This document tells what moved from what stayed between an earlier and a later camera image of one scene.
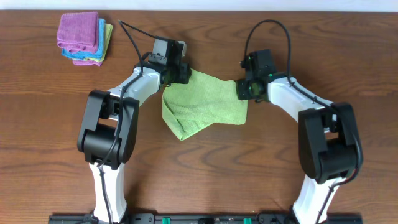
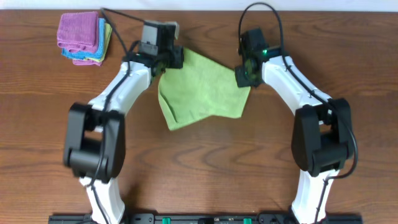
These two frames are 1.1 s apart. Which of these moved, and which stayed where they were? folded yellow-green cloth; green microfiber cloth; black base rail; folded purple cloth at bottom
Moved: green microfiber cloth
Stayed: folded yellow-green cloth; black base rail; folded purple cloth at bottom
